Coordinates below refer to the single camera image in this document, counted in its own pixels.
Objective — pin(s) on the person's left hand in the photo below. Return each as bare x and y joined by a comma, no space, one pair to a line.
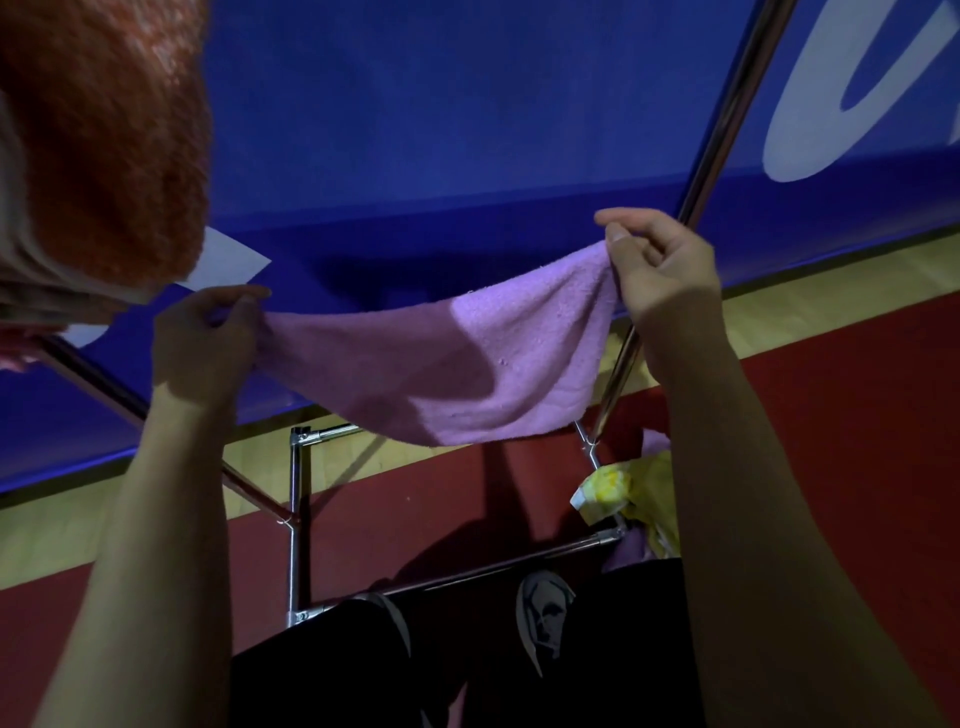
202,352

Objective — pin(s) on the blue banner with white print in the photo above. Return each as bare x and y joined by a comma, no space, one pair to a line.
465,112

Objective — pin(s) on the person's right grey shoe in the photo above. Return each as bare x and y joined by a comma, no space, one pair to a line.
544,615

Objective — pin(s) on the metal drying rack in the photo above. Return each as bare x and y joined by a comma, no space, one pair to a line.
720,142

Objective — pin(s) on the person's right hand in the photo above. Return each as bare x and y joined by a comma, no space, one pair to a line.
660,277

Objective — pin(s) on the person's grey shoe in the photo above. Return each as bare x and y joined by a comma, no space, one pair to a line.
544,615
390,619

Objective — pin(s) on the yellow white cloth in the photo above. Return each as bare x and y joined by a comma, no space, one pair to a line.
637,487

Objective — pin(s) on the orange patterned towel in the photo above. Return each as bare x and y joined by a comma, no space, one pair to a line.
112,165

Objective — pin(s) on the person's left grey shoe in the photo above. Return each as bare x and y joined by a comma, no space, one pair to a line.
390,619

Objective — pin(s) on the person's right forearm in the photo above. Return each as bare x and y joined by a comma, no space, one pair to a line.
780,562

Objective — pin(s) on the person's left forearm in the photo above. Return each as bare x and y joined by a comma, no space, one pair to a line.
142,585

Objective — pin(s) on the purple towel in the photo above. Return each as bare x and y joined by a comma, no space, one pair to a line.
626,551
480,360

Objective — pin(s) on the pink towel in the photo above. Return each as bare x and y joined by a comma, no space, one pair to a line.
16,352

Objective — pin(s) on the person's black trousers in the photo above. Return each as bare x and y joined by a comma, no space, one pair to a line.
615,652

